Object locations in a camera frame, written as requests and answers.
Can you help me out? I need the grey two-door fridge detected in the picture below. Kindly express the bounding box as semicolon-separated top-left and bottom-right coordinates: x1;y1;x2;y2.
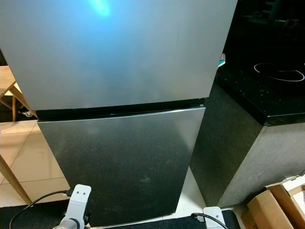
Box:
0;0;239;227

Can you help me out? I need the grey fridge lower door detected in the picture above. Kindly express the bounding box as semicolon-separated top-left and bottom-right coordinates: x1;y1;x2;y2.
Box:
36;106;206;227

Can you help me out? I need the light wooden table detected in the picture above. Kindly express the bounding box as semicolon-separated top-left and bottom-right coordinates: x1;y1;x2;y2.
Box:
0;65;40;206

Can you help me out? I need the black hob countertop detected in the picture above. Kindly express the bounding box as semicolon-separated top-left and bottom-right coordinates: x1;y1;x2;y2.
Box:
212;0;305;127

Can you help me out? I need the brown cardboard box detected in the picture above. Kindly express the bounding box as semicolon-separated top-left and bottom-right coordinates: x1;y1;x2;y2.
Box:
241;174;305;229

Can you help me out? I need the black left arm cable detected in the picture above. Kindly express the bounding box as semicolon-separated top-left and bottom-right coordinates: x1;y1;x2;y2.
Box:
10;189;73;229

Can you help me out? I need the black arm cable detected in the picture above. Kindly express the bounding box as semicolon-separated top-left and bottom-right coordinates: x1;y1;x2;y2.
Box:
191;212;235;229
10;189;73;229

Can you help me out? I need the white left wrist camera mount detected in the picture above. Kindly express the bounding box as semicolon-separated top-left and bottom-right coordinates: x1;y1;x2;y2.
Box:
68;184;92;222

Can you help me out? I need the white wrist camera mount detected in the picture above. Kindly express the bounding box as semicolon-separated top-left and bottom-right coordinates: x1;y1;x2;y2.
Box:
68;184;92;222
203;206;228;229

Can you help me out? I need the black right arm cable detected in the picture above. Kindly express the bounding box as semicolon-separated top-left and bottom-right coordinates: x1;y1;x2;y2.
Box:
191;212;235;229

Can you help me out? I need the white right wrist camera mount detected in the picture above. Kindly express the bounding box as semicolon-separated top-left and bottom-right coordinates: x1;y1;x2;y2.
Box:
203;206;228;229

